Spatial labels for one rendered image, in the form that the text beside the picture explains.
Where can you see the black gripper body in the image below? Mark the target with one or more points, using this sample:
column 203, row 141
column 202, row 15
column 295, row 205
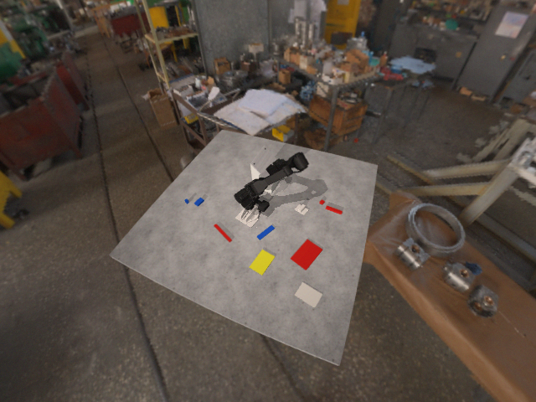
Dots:
column 262, row 205

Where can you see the red flat rectangular plate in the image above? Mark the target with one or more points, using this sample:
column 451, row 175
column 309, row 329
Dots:
column 306, row 254

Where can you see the yellow flat plate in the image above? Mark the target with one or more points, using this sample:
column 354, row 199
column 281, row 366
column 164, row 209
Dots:
column 261, row 262

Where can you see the red rectangular bar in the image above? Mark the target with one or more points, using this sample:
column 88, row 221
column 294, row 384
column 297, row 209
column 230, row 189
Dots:
column 218, row 228
column 334, row 210

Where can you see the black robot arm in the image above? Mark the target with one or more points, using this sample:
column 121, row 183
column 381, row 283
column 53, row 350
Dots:
column 277, row 171

